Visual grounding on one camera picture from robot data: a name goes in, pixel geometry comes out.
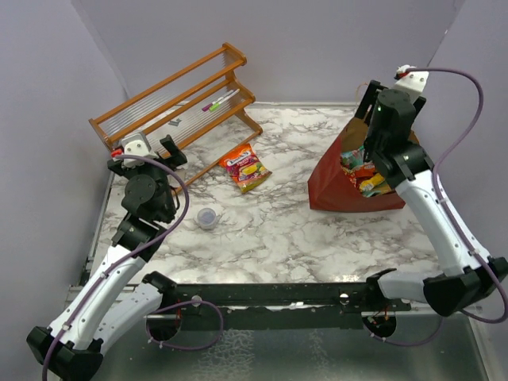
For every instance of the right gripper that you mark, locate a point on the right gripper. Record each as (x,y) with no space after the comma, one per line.
(368,99)

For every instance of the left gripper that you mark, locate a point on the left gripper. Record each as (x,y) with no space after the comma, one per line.
(176,158)

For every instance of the orange fruit candy bag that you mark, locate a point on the orange fruit candy bag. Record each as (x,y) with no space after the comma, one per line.
(244,167)

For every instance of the teal Fox's candy bag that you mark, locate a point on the teal Fox's candy bag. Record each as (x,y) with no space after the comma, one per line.
(353,158)

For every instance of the red brown paper bag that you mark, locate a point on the red brown paper bag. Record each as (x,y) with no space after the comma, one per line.
(333,186)

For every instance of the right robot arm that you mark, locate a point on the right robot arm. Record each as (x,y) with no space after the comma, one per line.
(469,273)

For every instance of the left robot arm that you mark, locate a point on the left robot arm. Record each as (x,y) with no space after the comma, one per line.
(73,345)

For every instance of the orange wooden rack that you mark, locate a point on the orange wooden rack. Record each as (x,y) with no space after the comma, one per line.
(173,106)

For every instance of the small clear plastic cup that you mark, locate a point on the small clear plastic cup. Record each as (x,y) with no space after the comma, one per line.
(206,218)

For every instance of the yellow snack bar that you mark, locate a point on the yellow snack bar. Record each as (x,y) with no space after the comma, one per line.
(370,184)

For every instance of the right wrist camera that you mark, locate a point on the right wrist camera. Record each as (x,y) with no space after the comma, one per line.
(411,82)

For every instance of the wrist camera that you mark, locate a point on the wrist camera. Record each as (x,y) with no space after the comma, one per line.
(411,82)
(135,144)

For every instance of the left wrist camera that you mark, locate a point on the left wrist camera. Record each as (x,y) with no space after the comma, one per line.
(135,144)

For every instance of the black mounting rail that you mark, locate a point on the black mounting rail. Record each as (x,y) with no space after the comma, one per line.
(268,306)

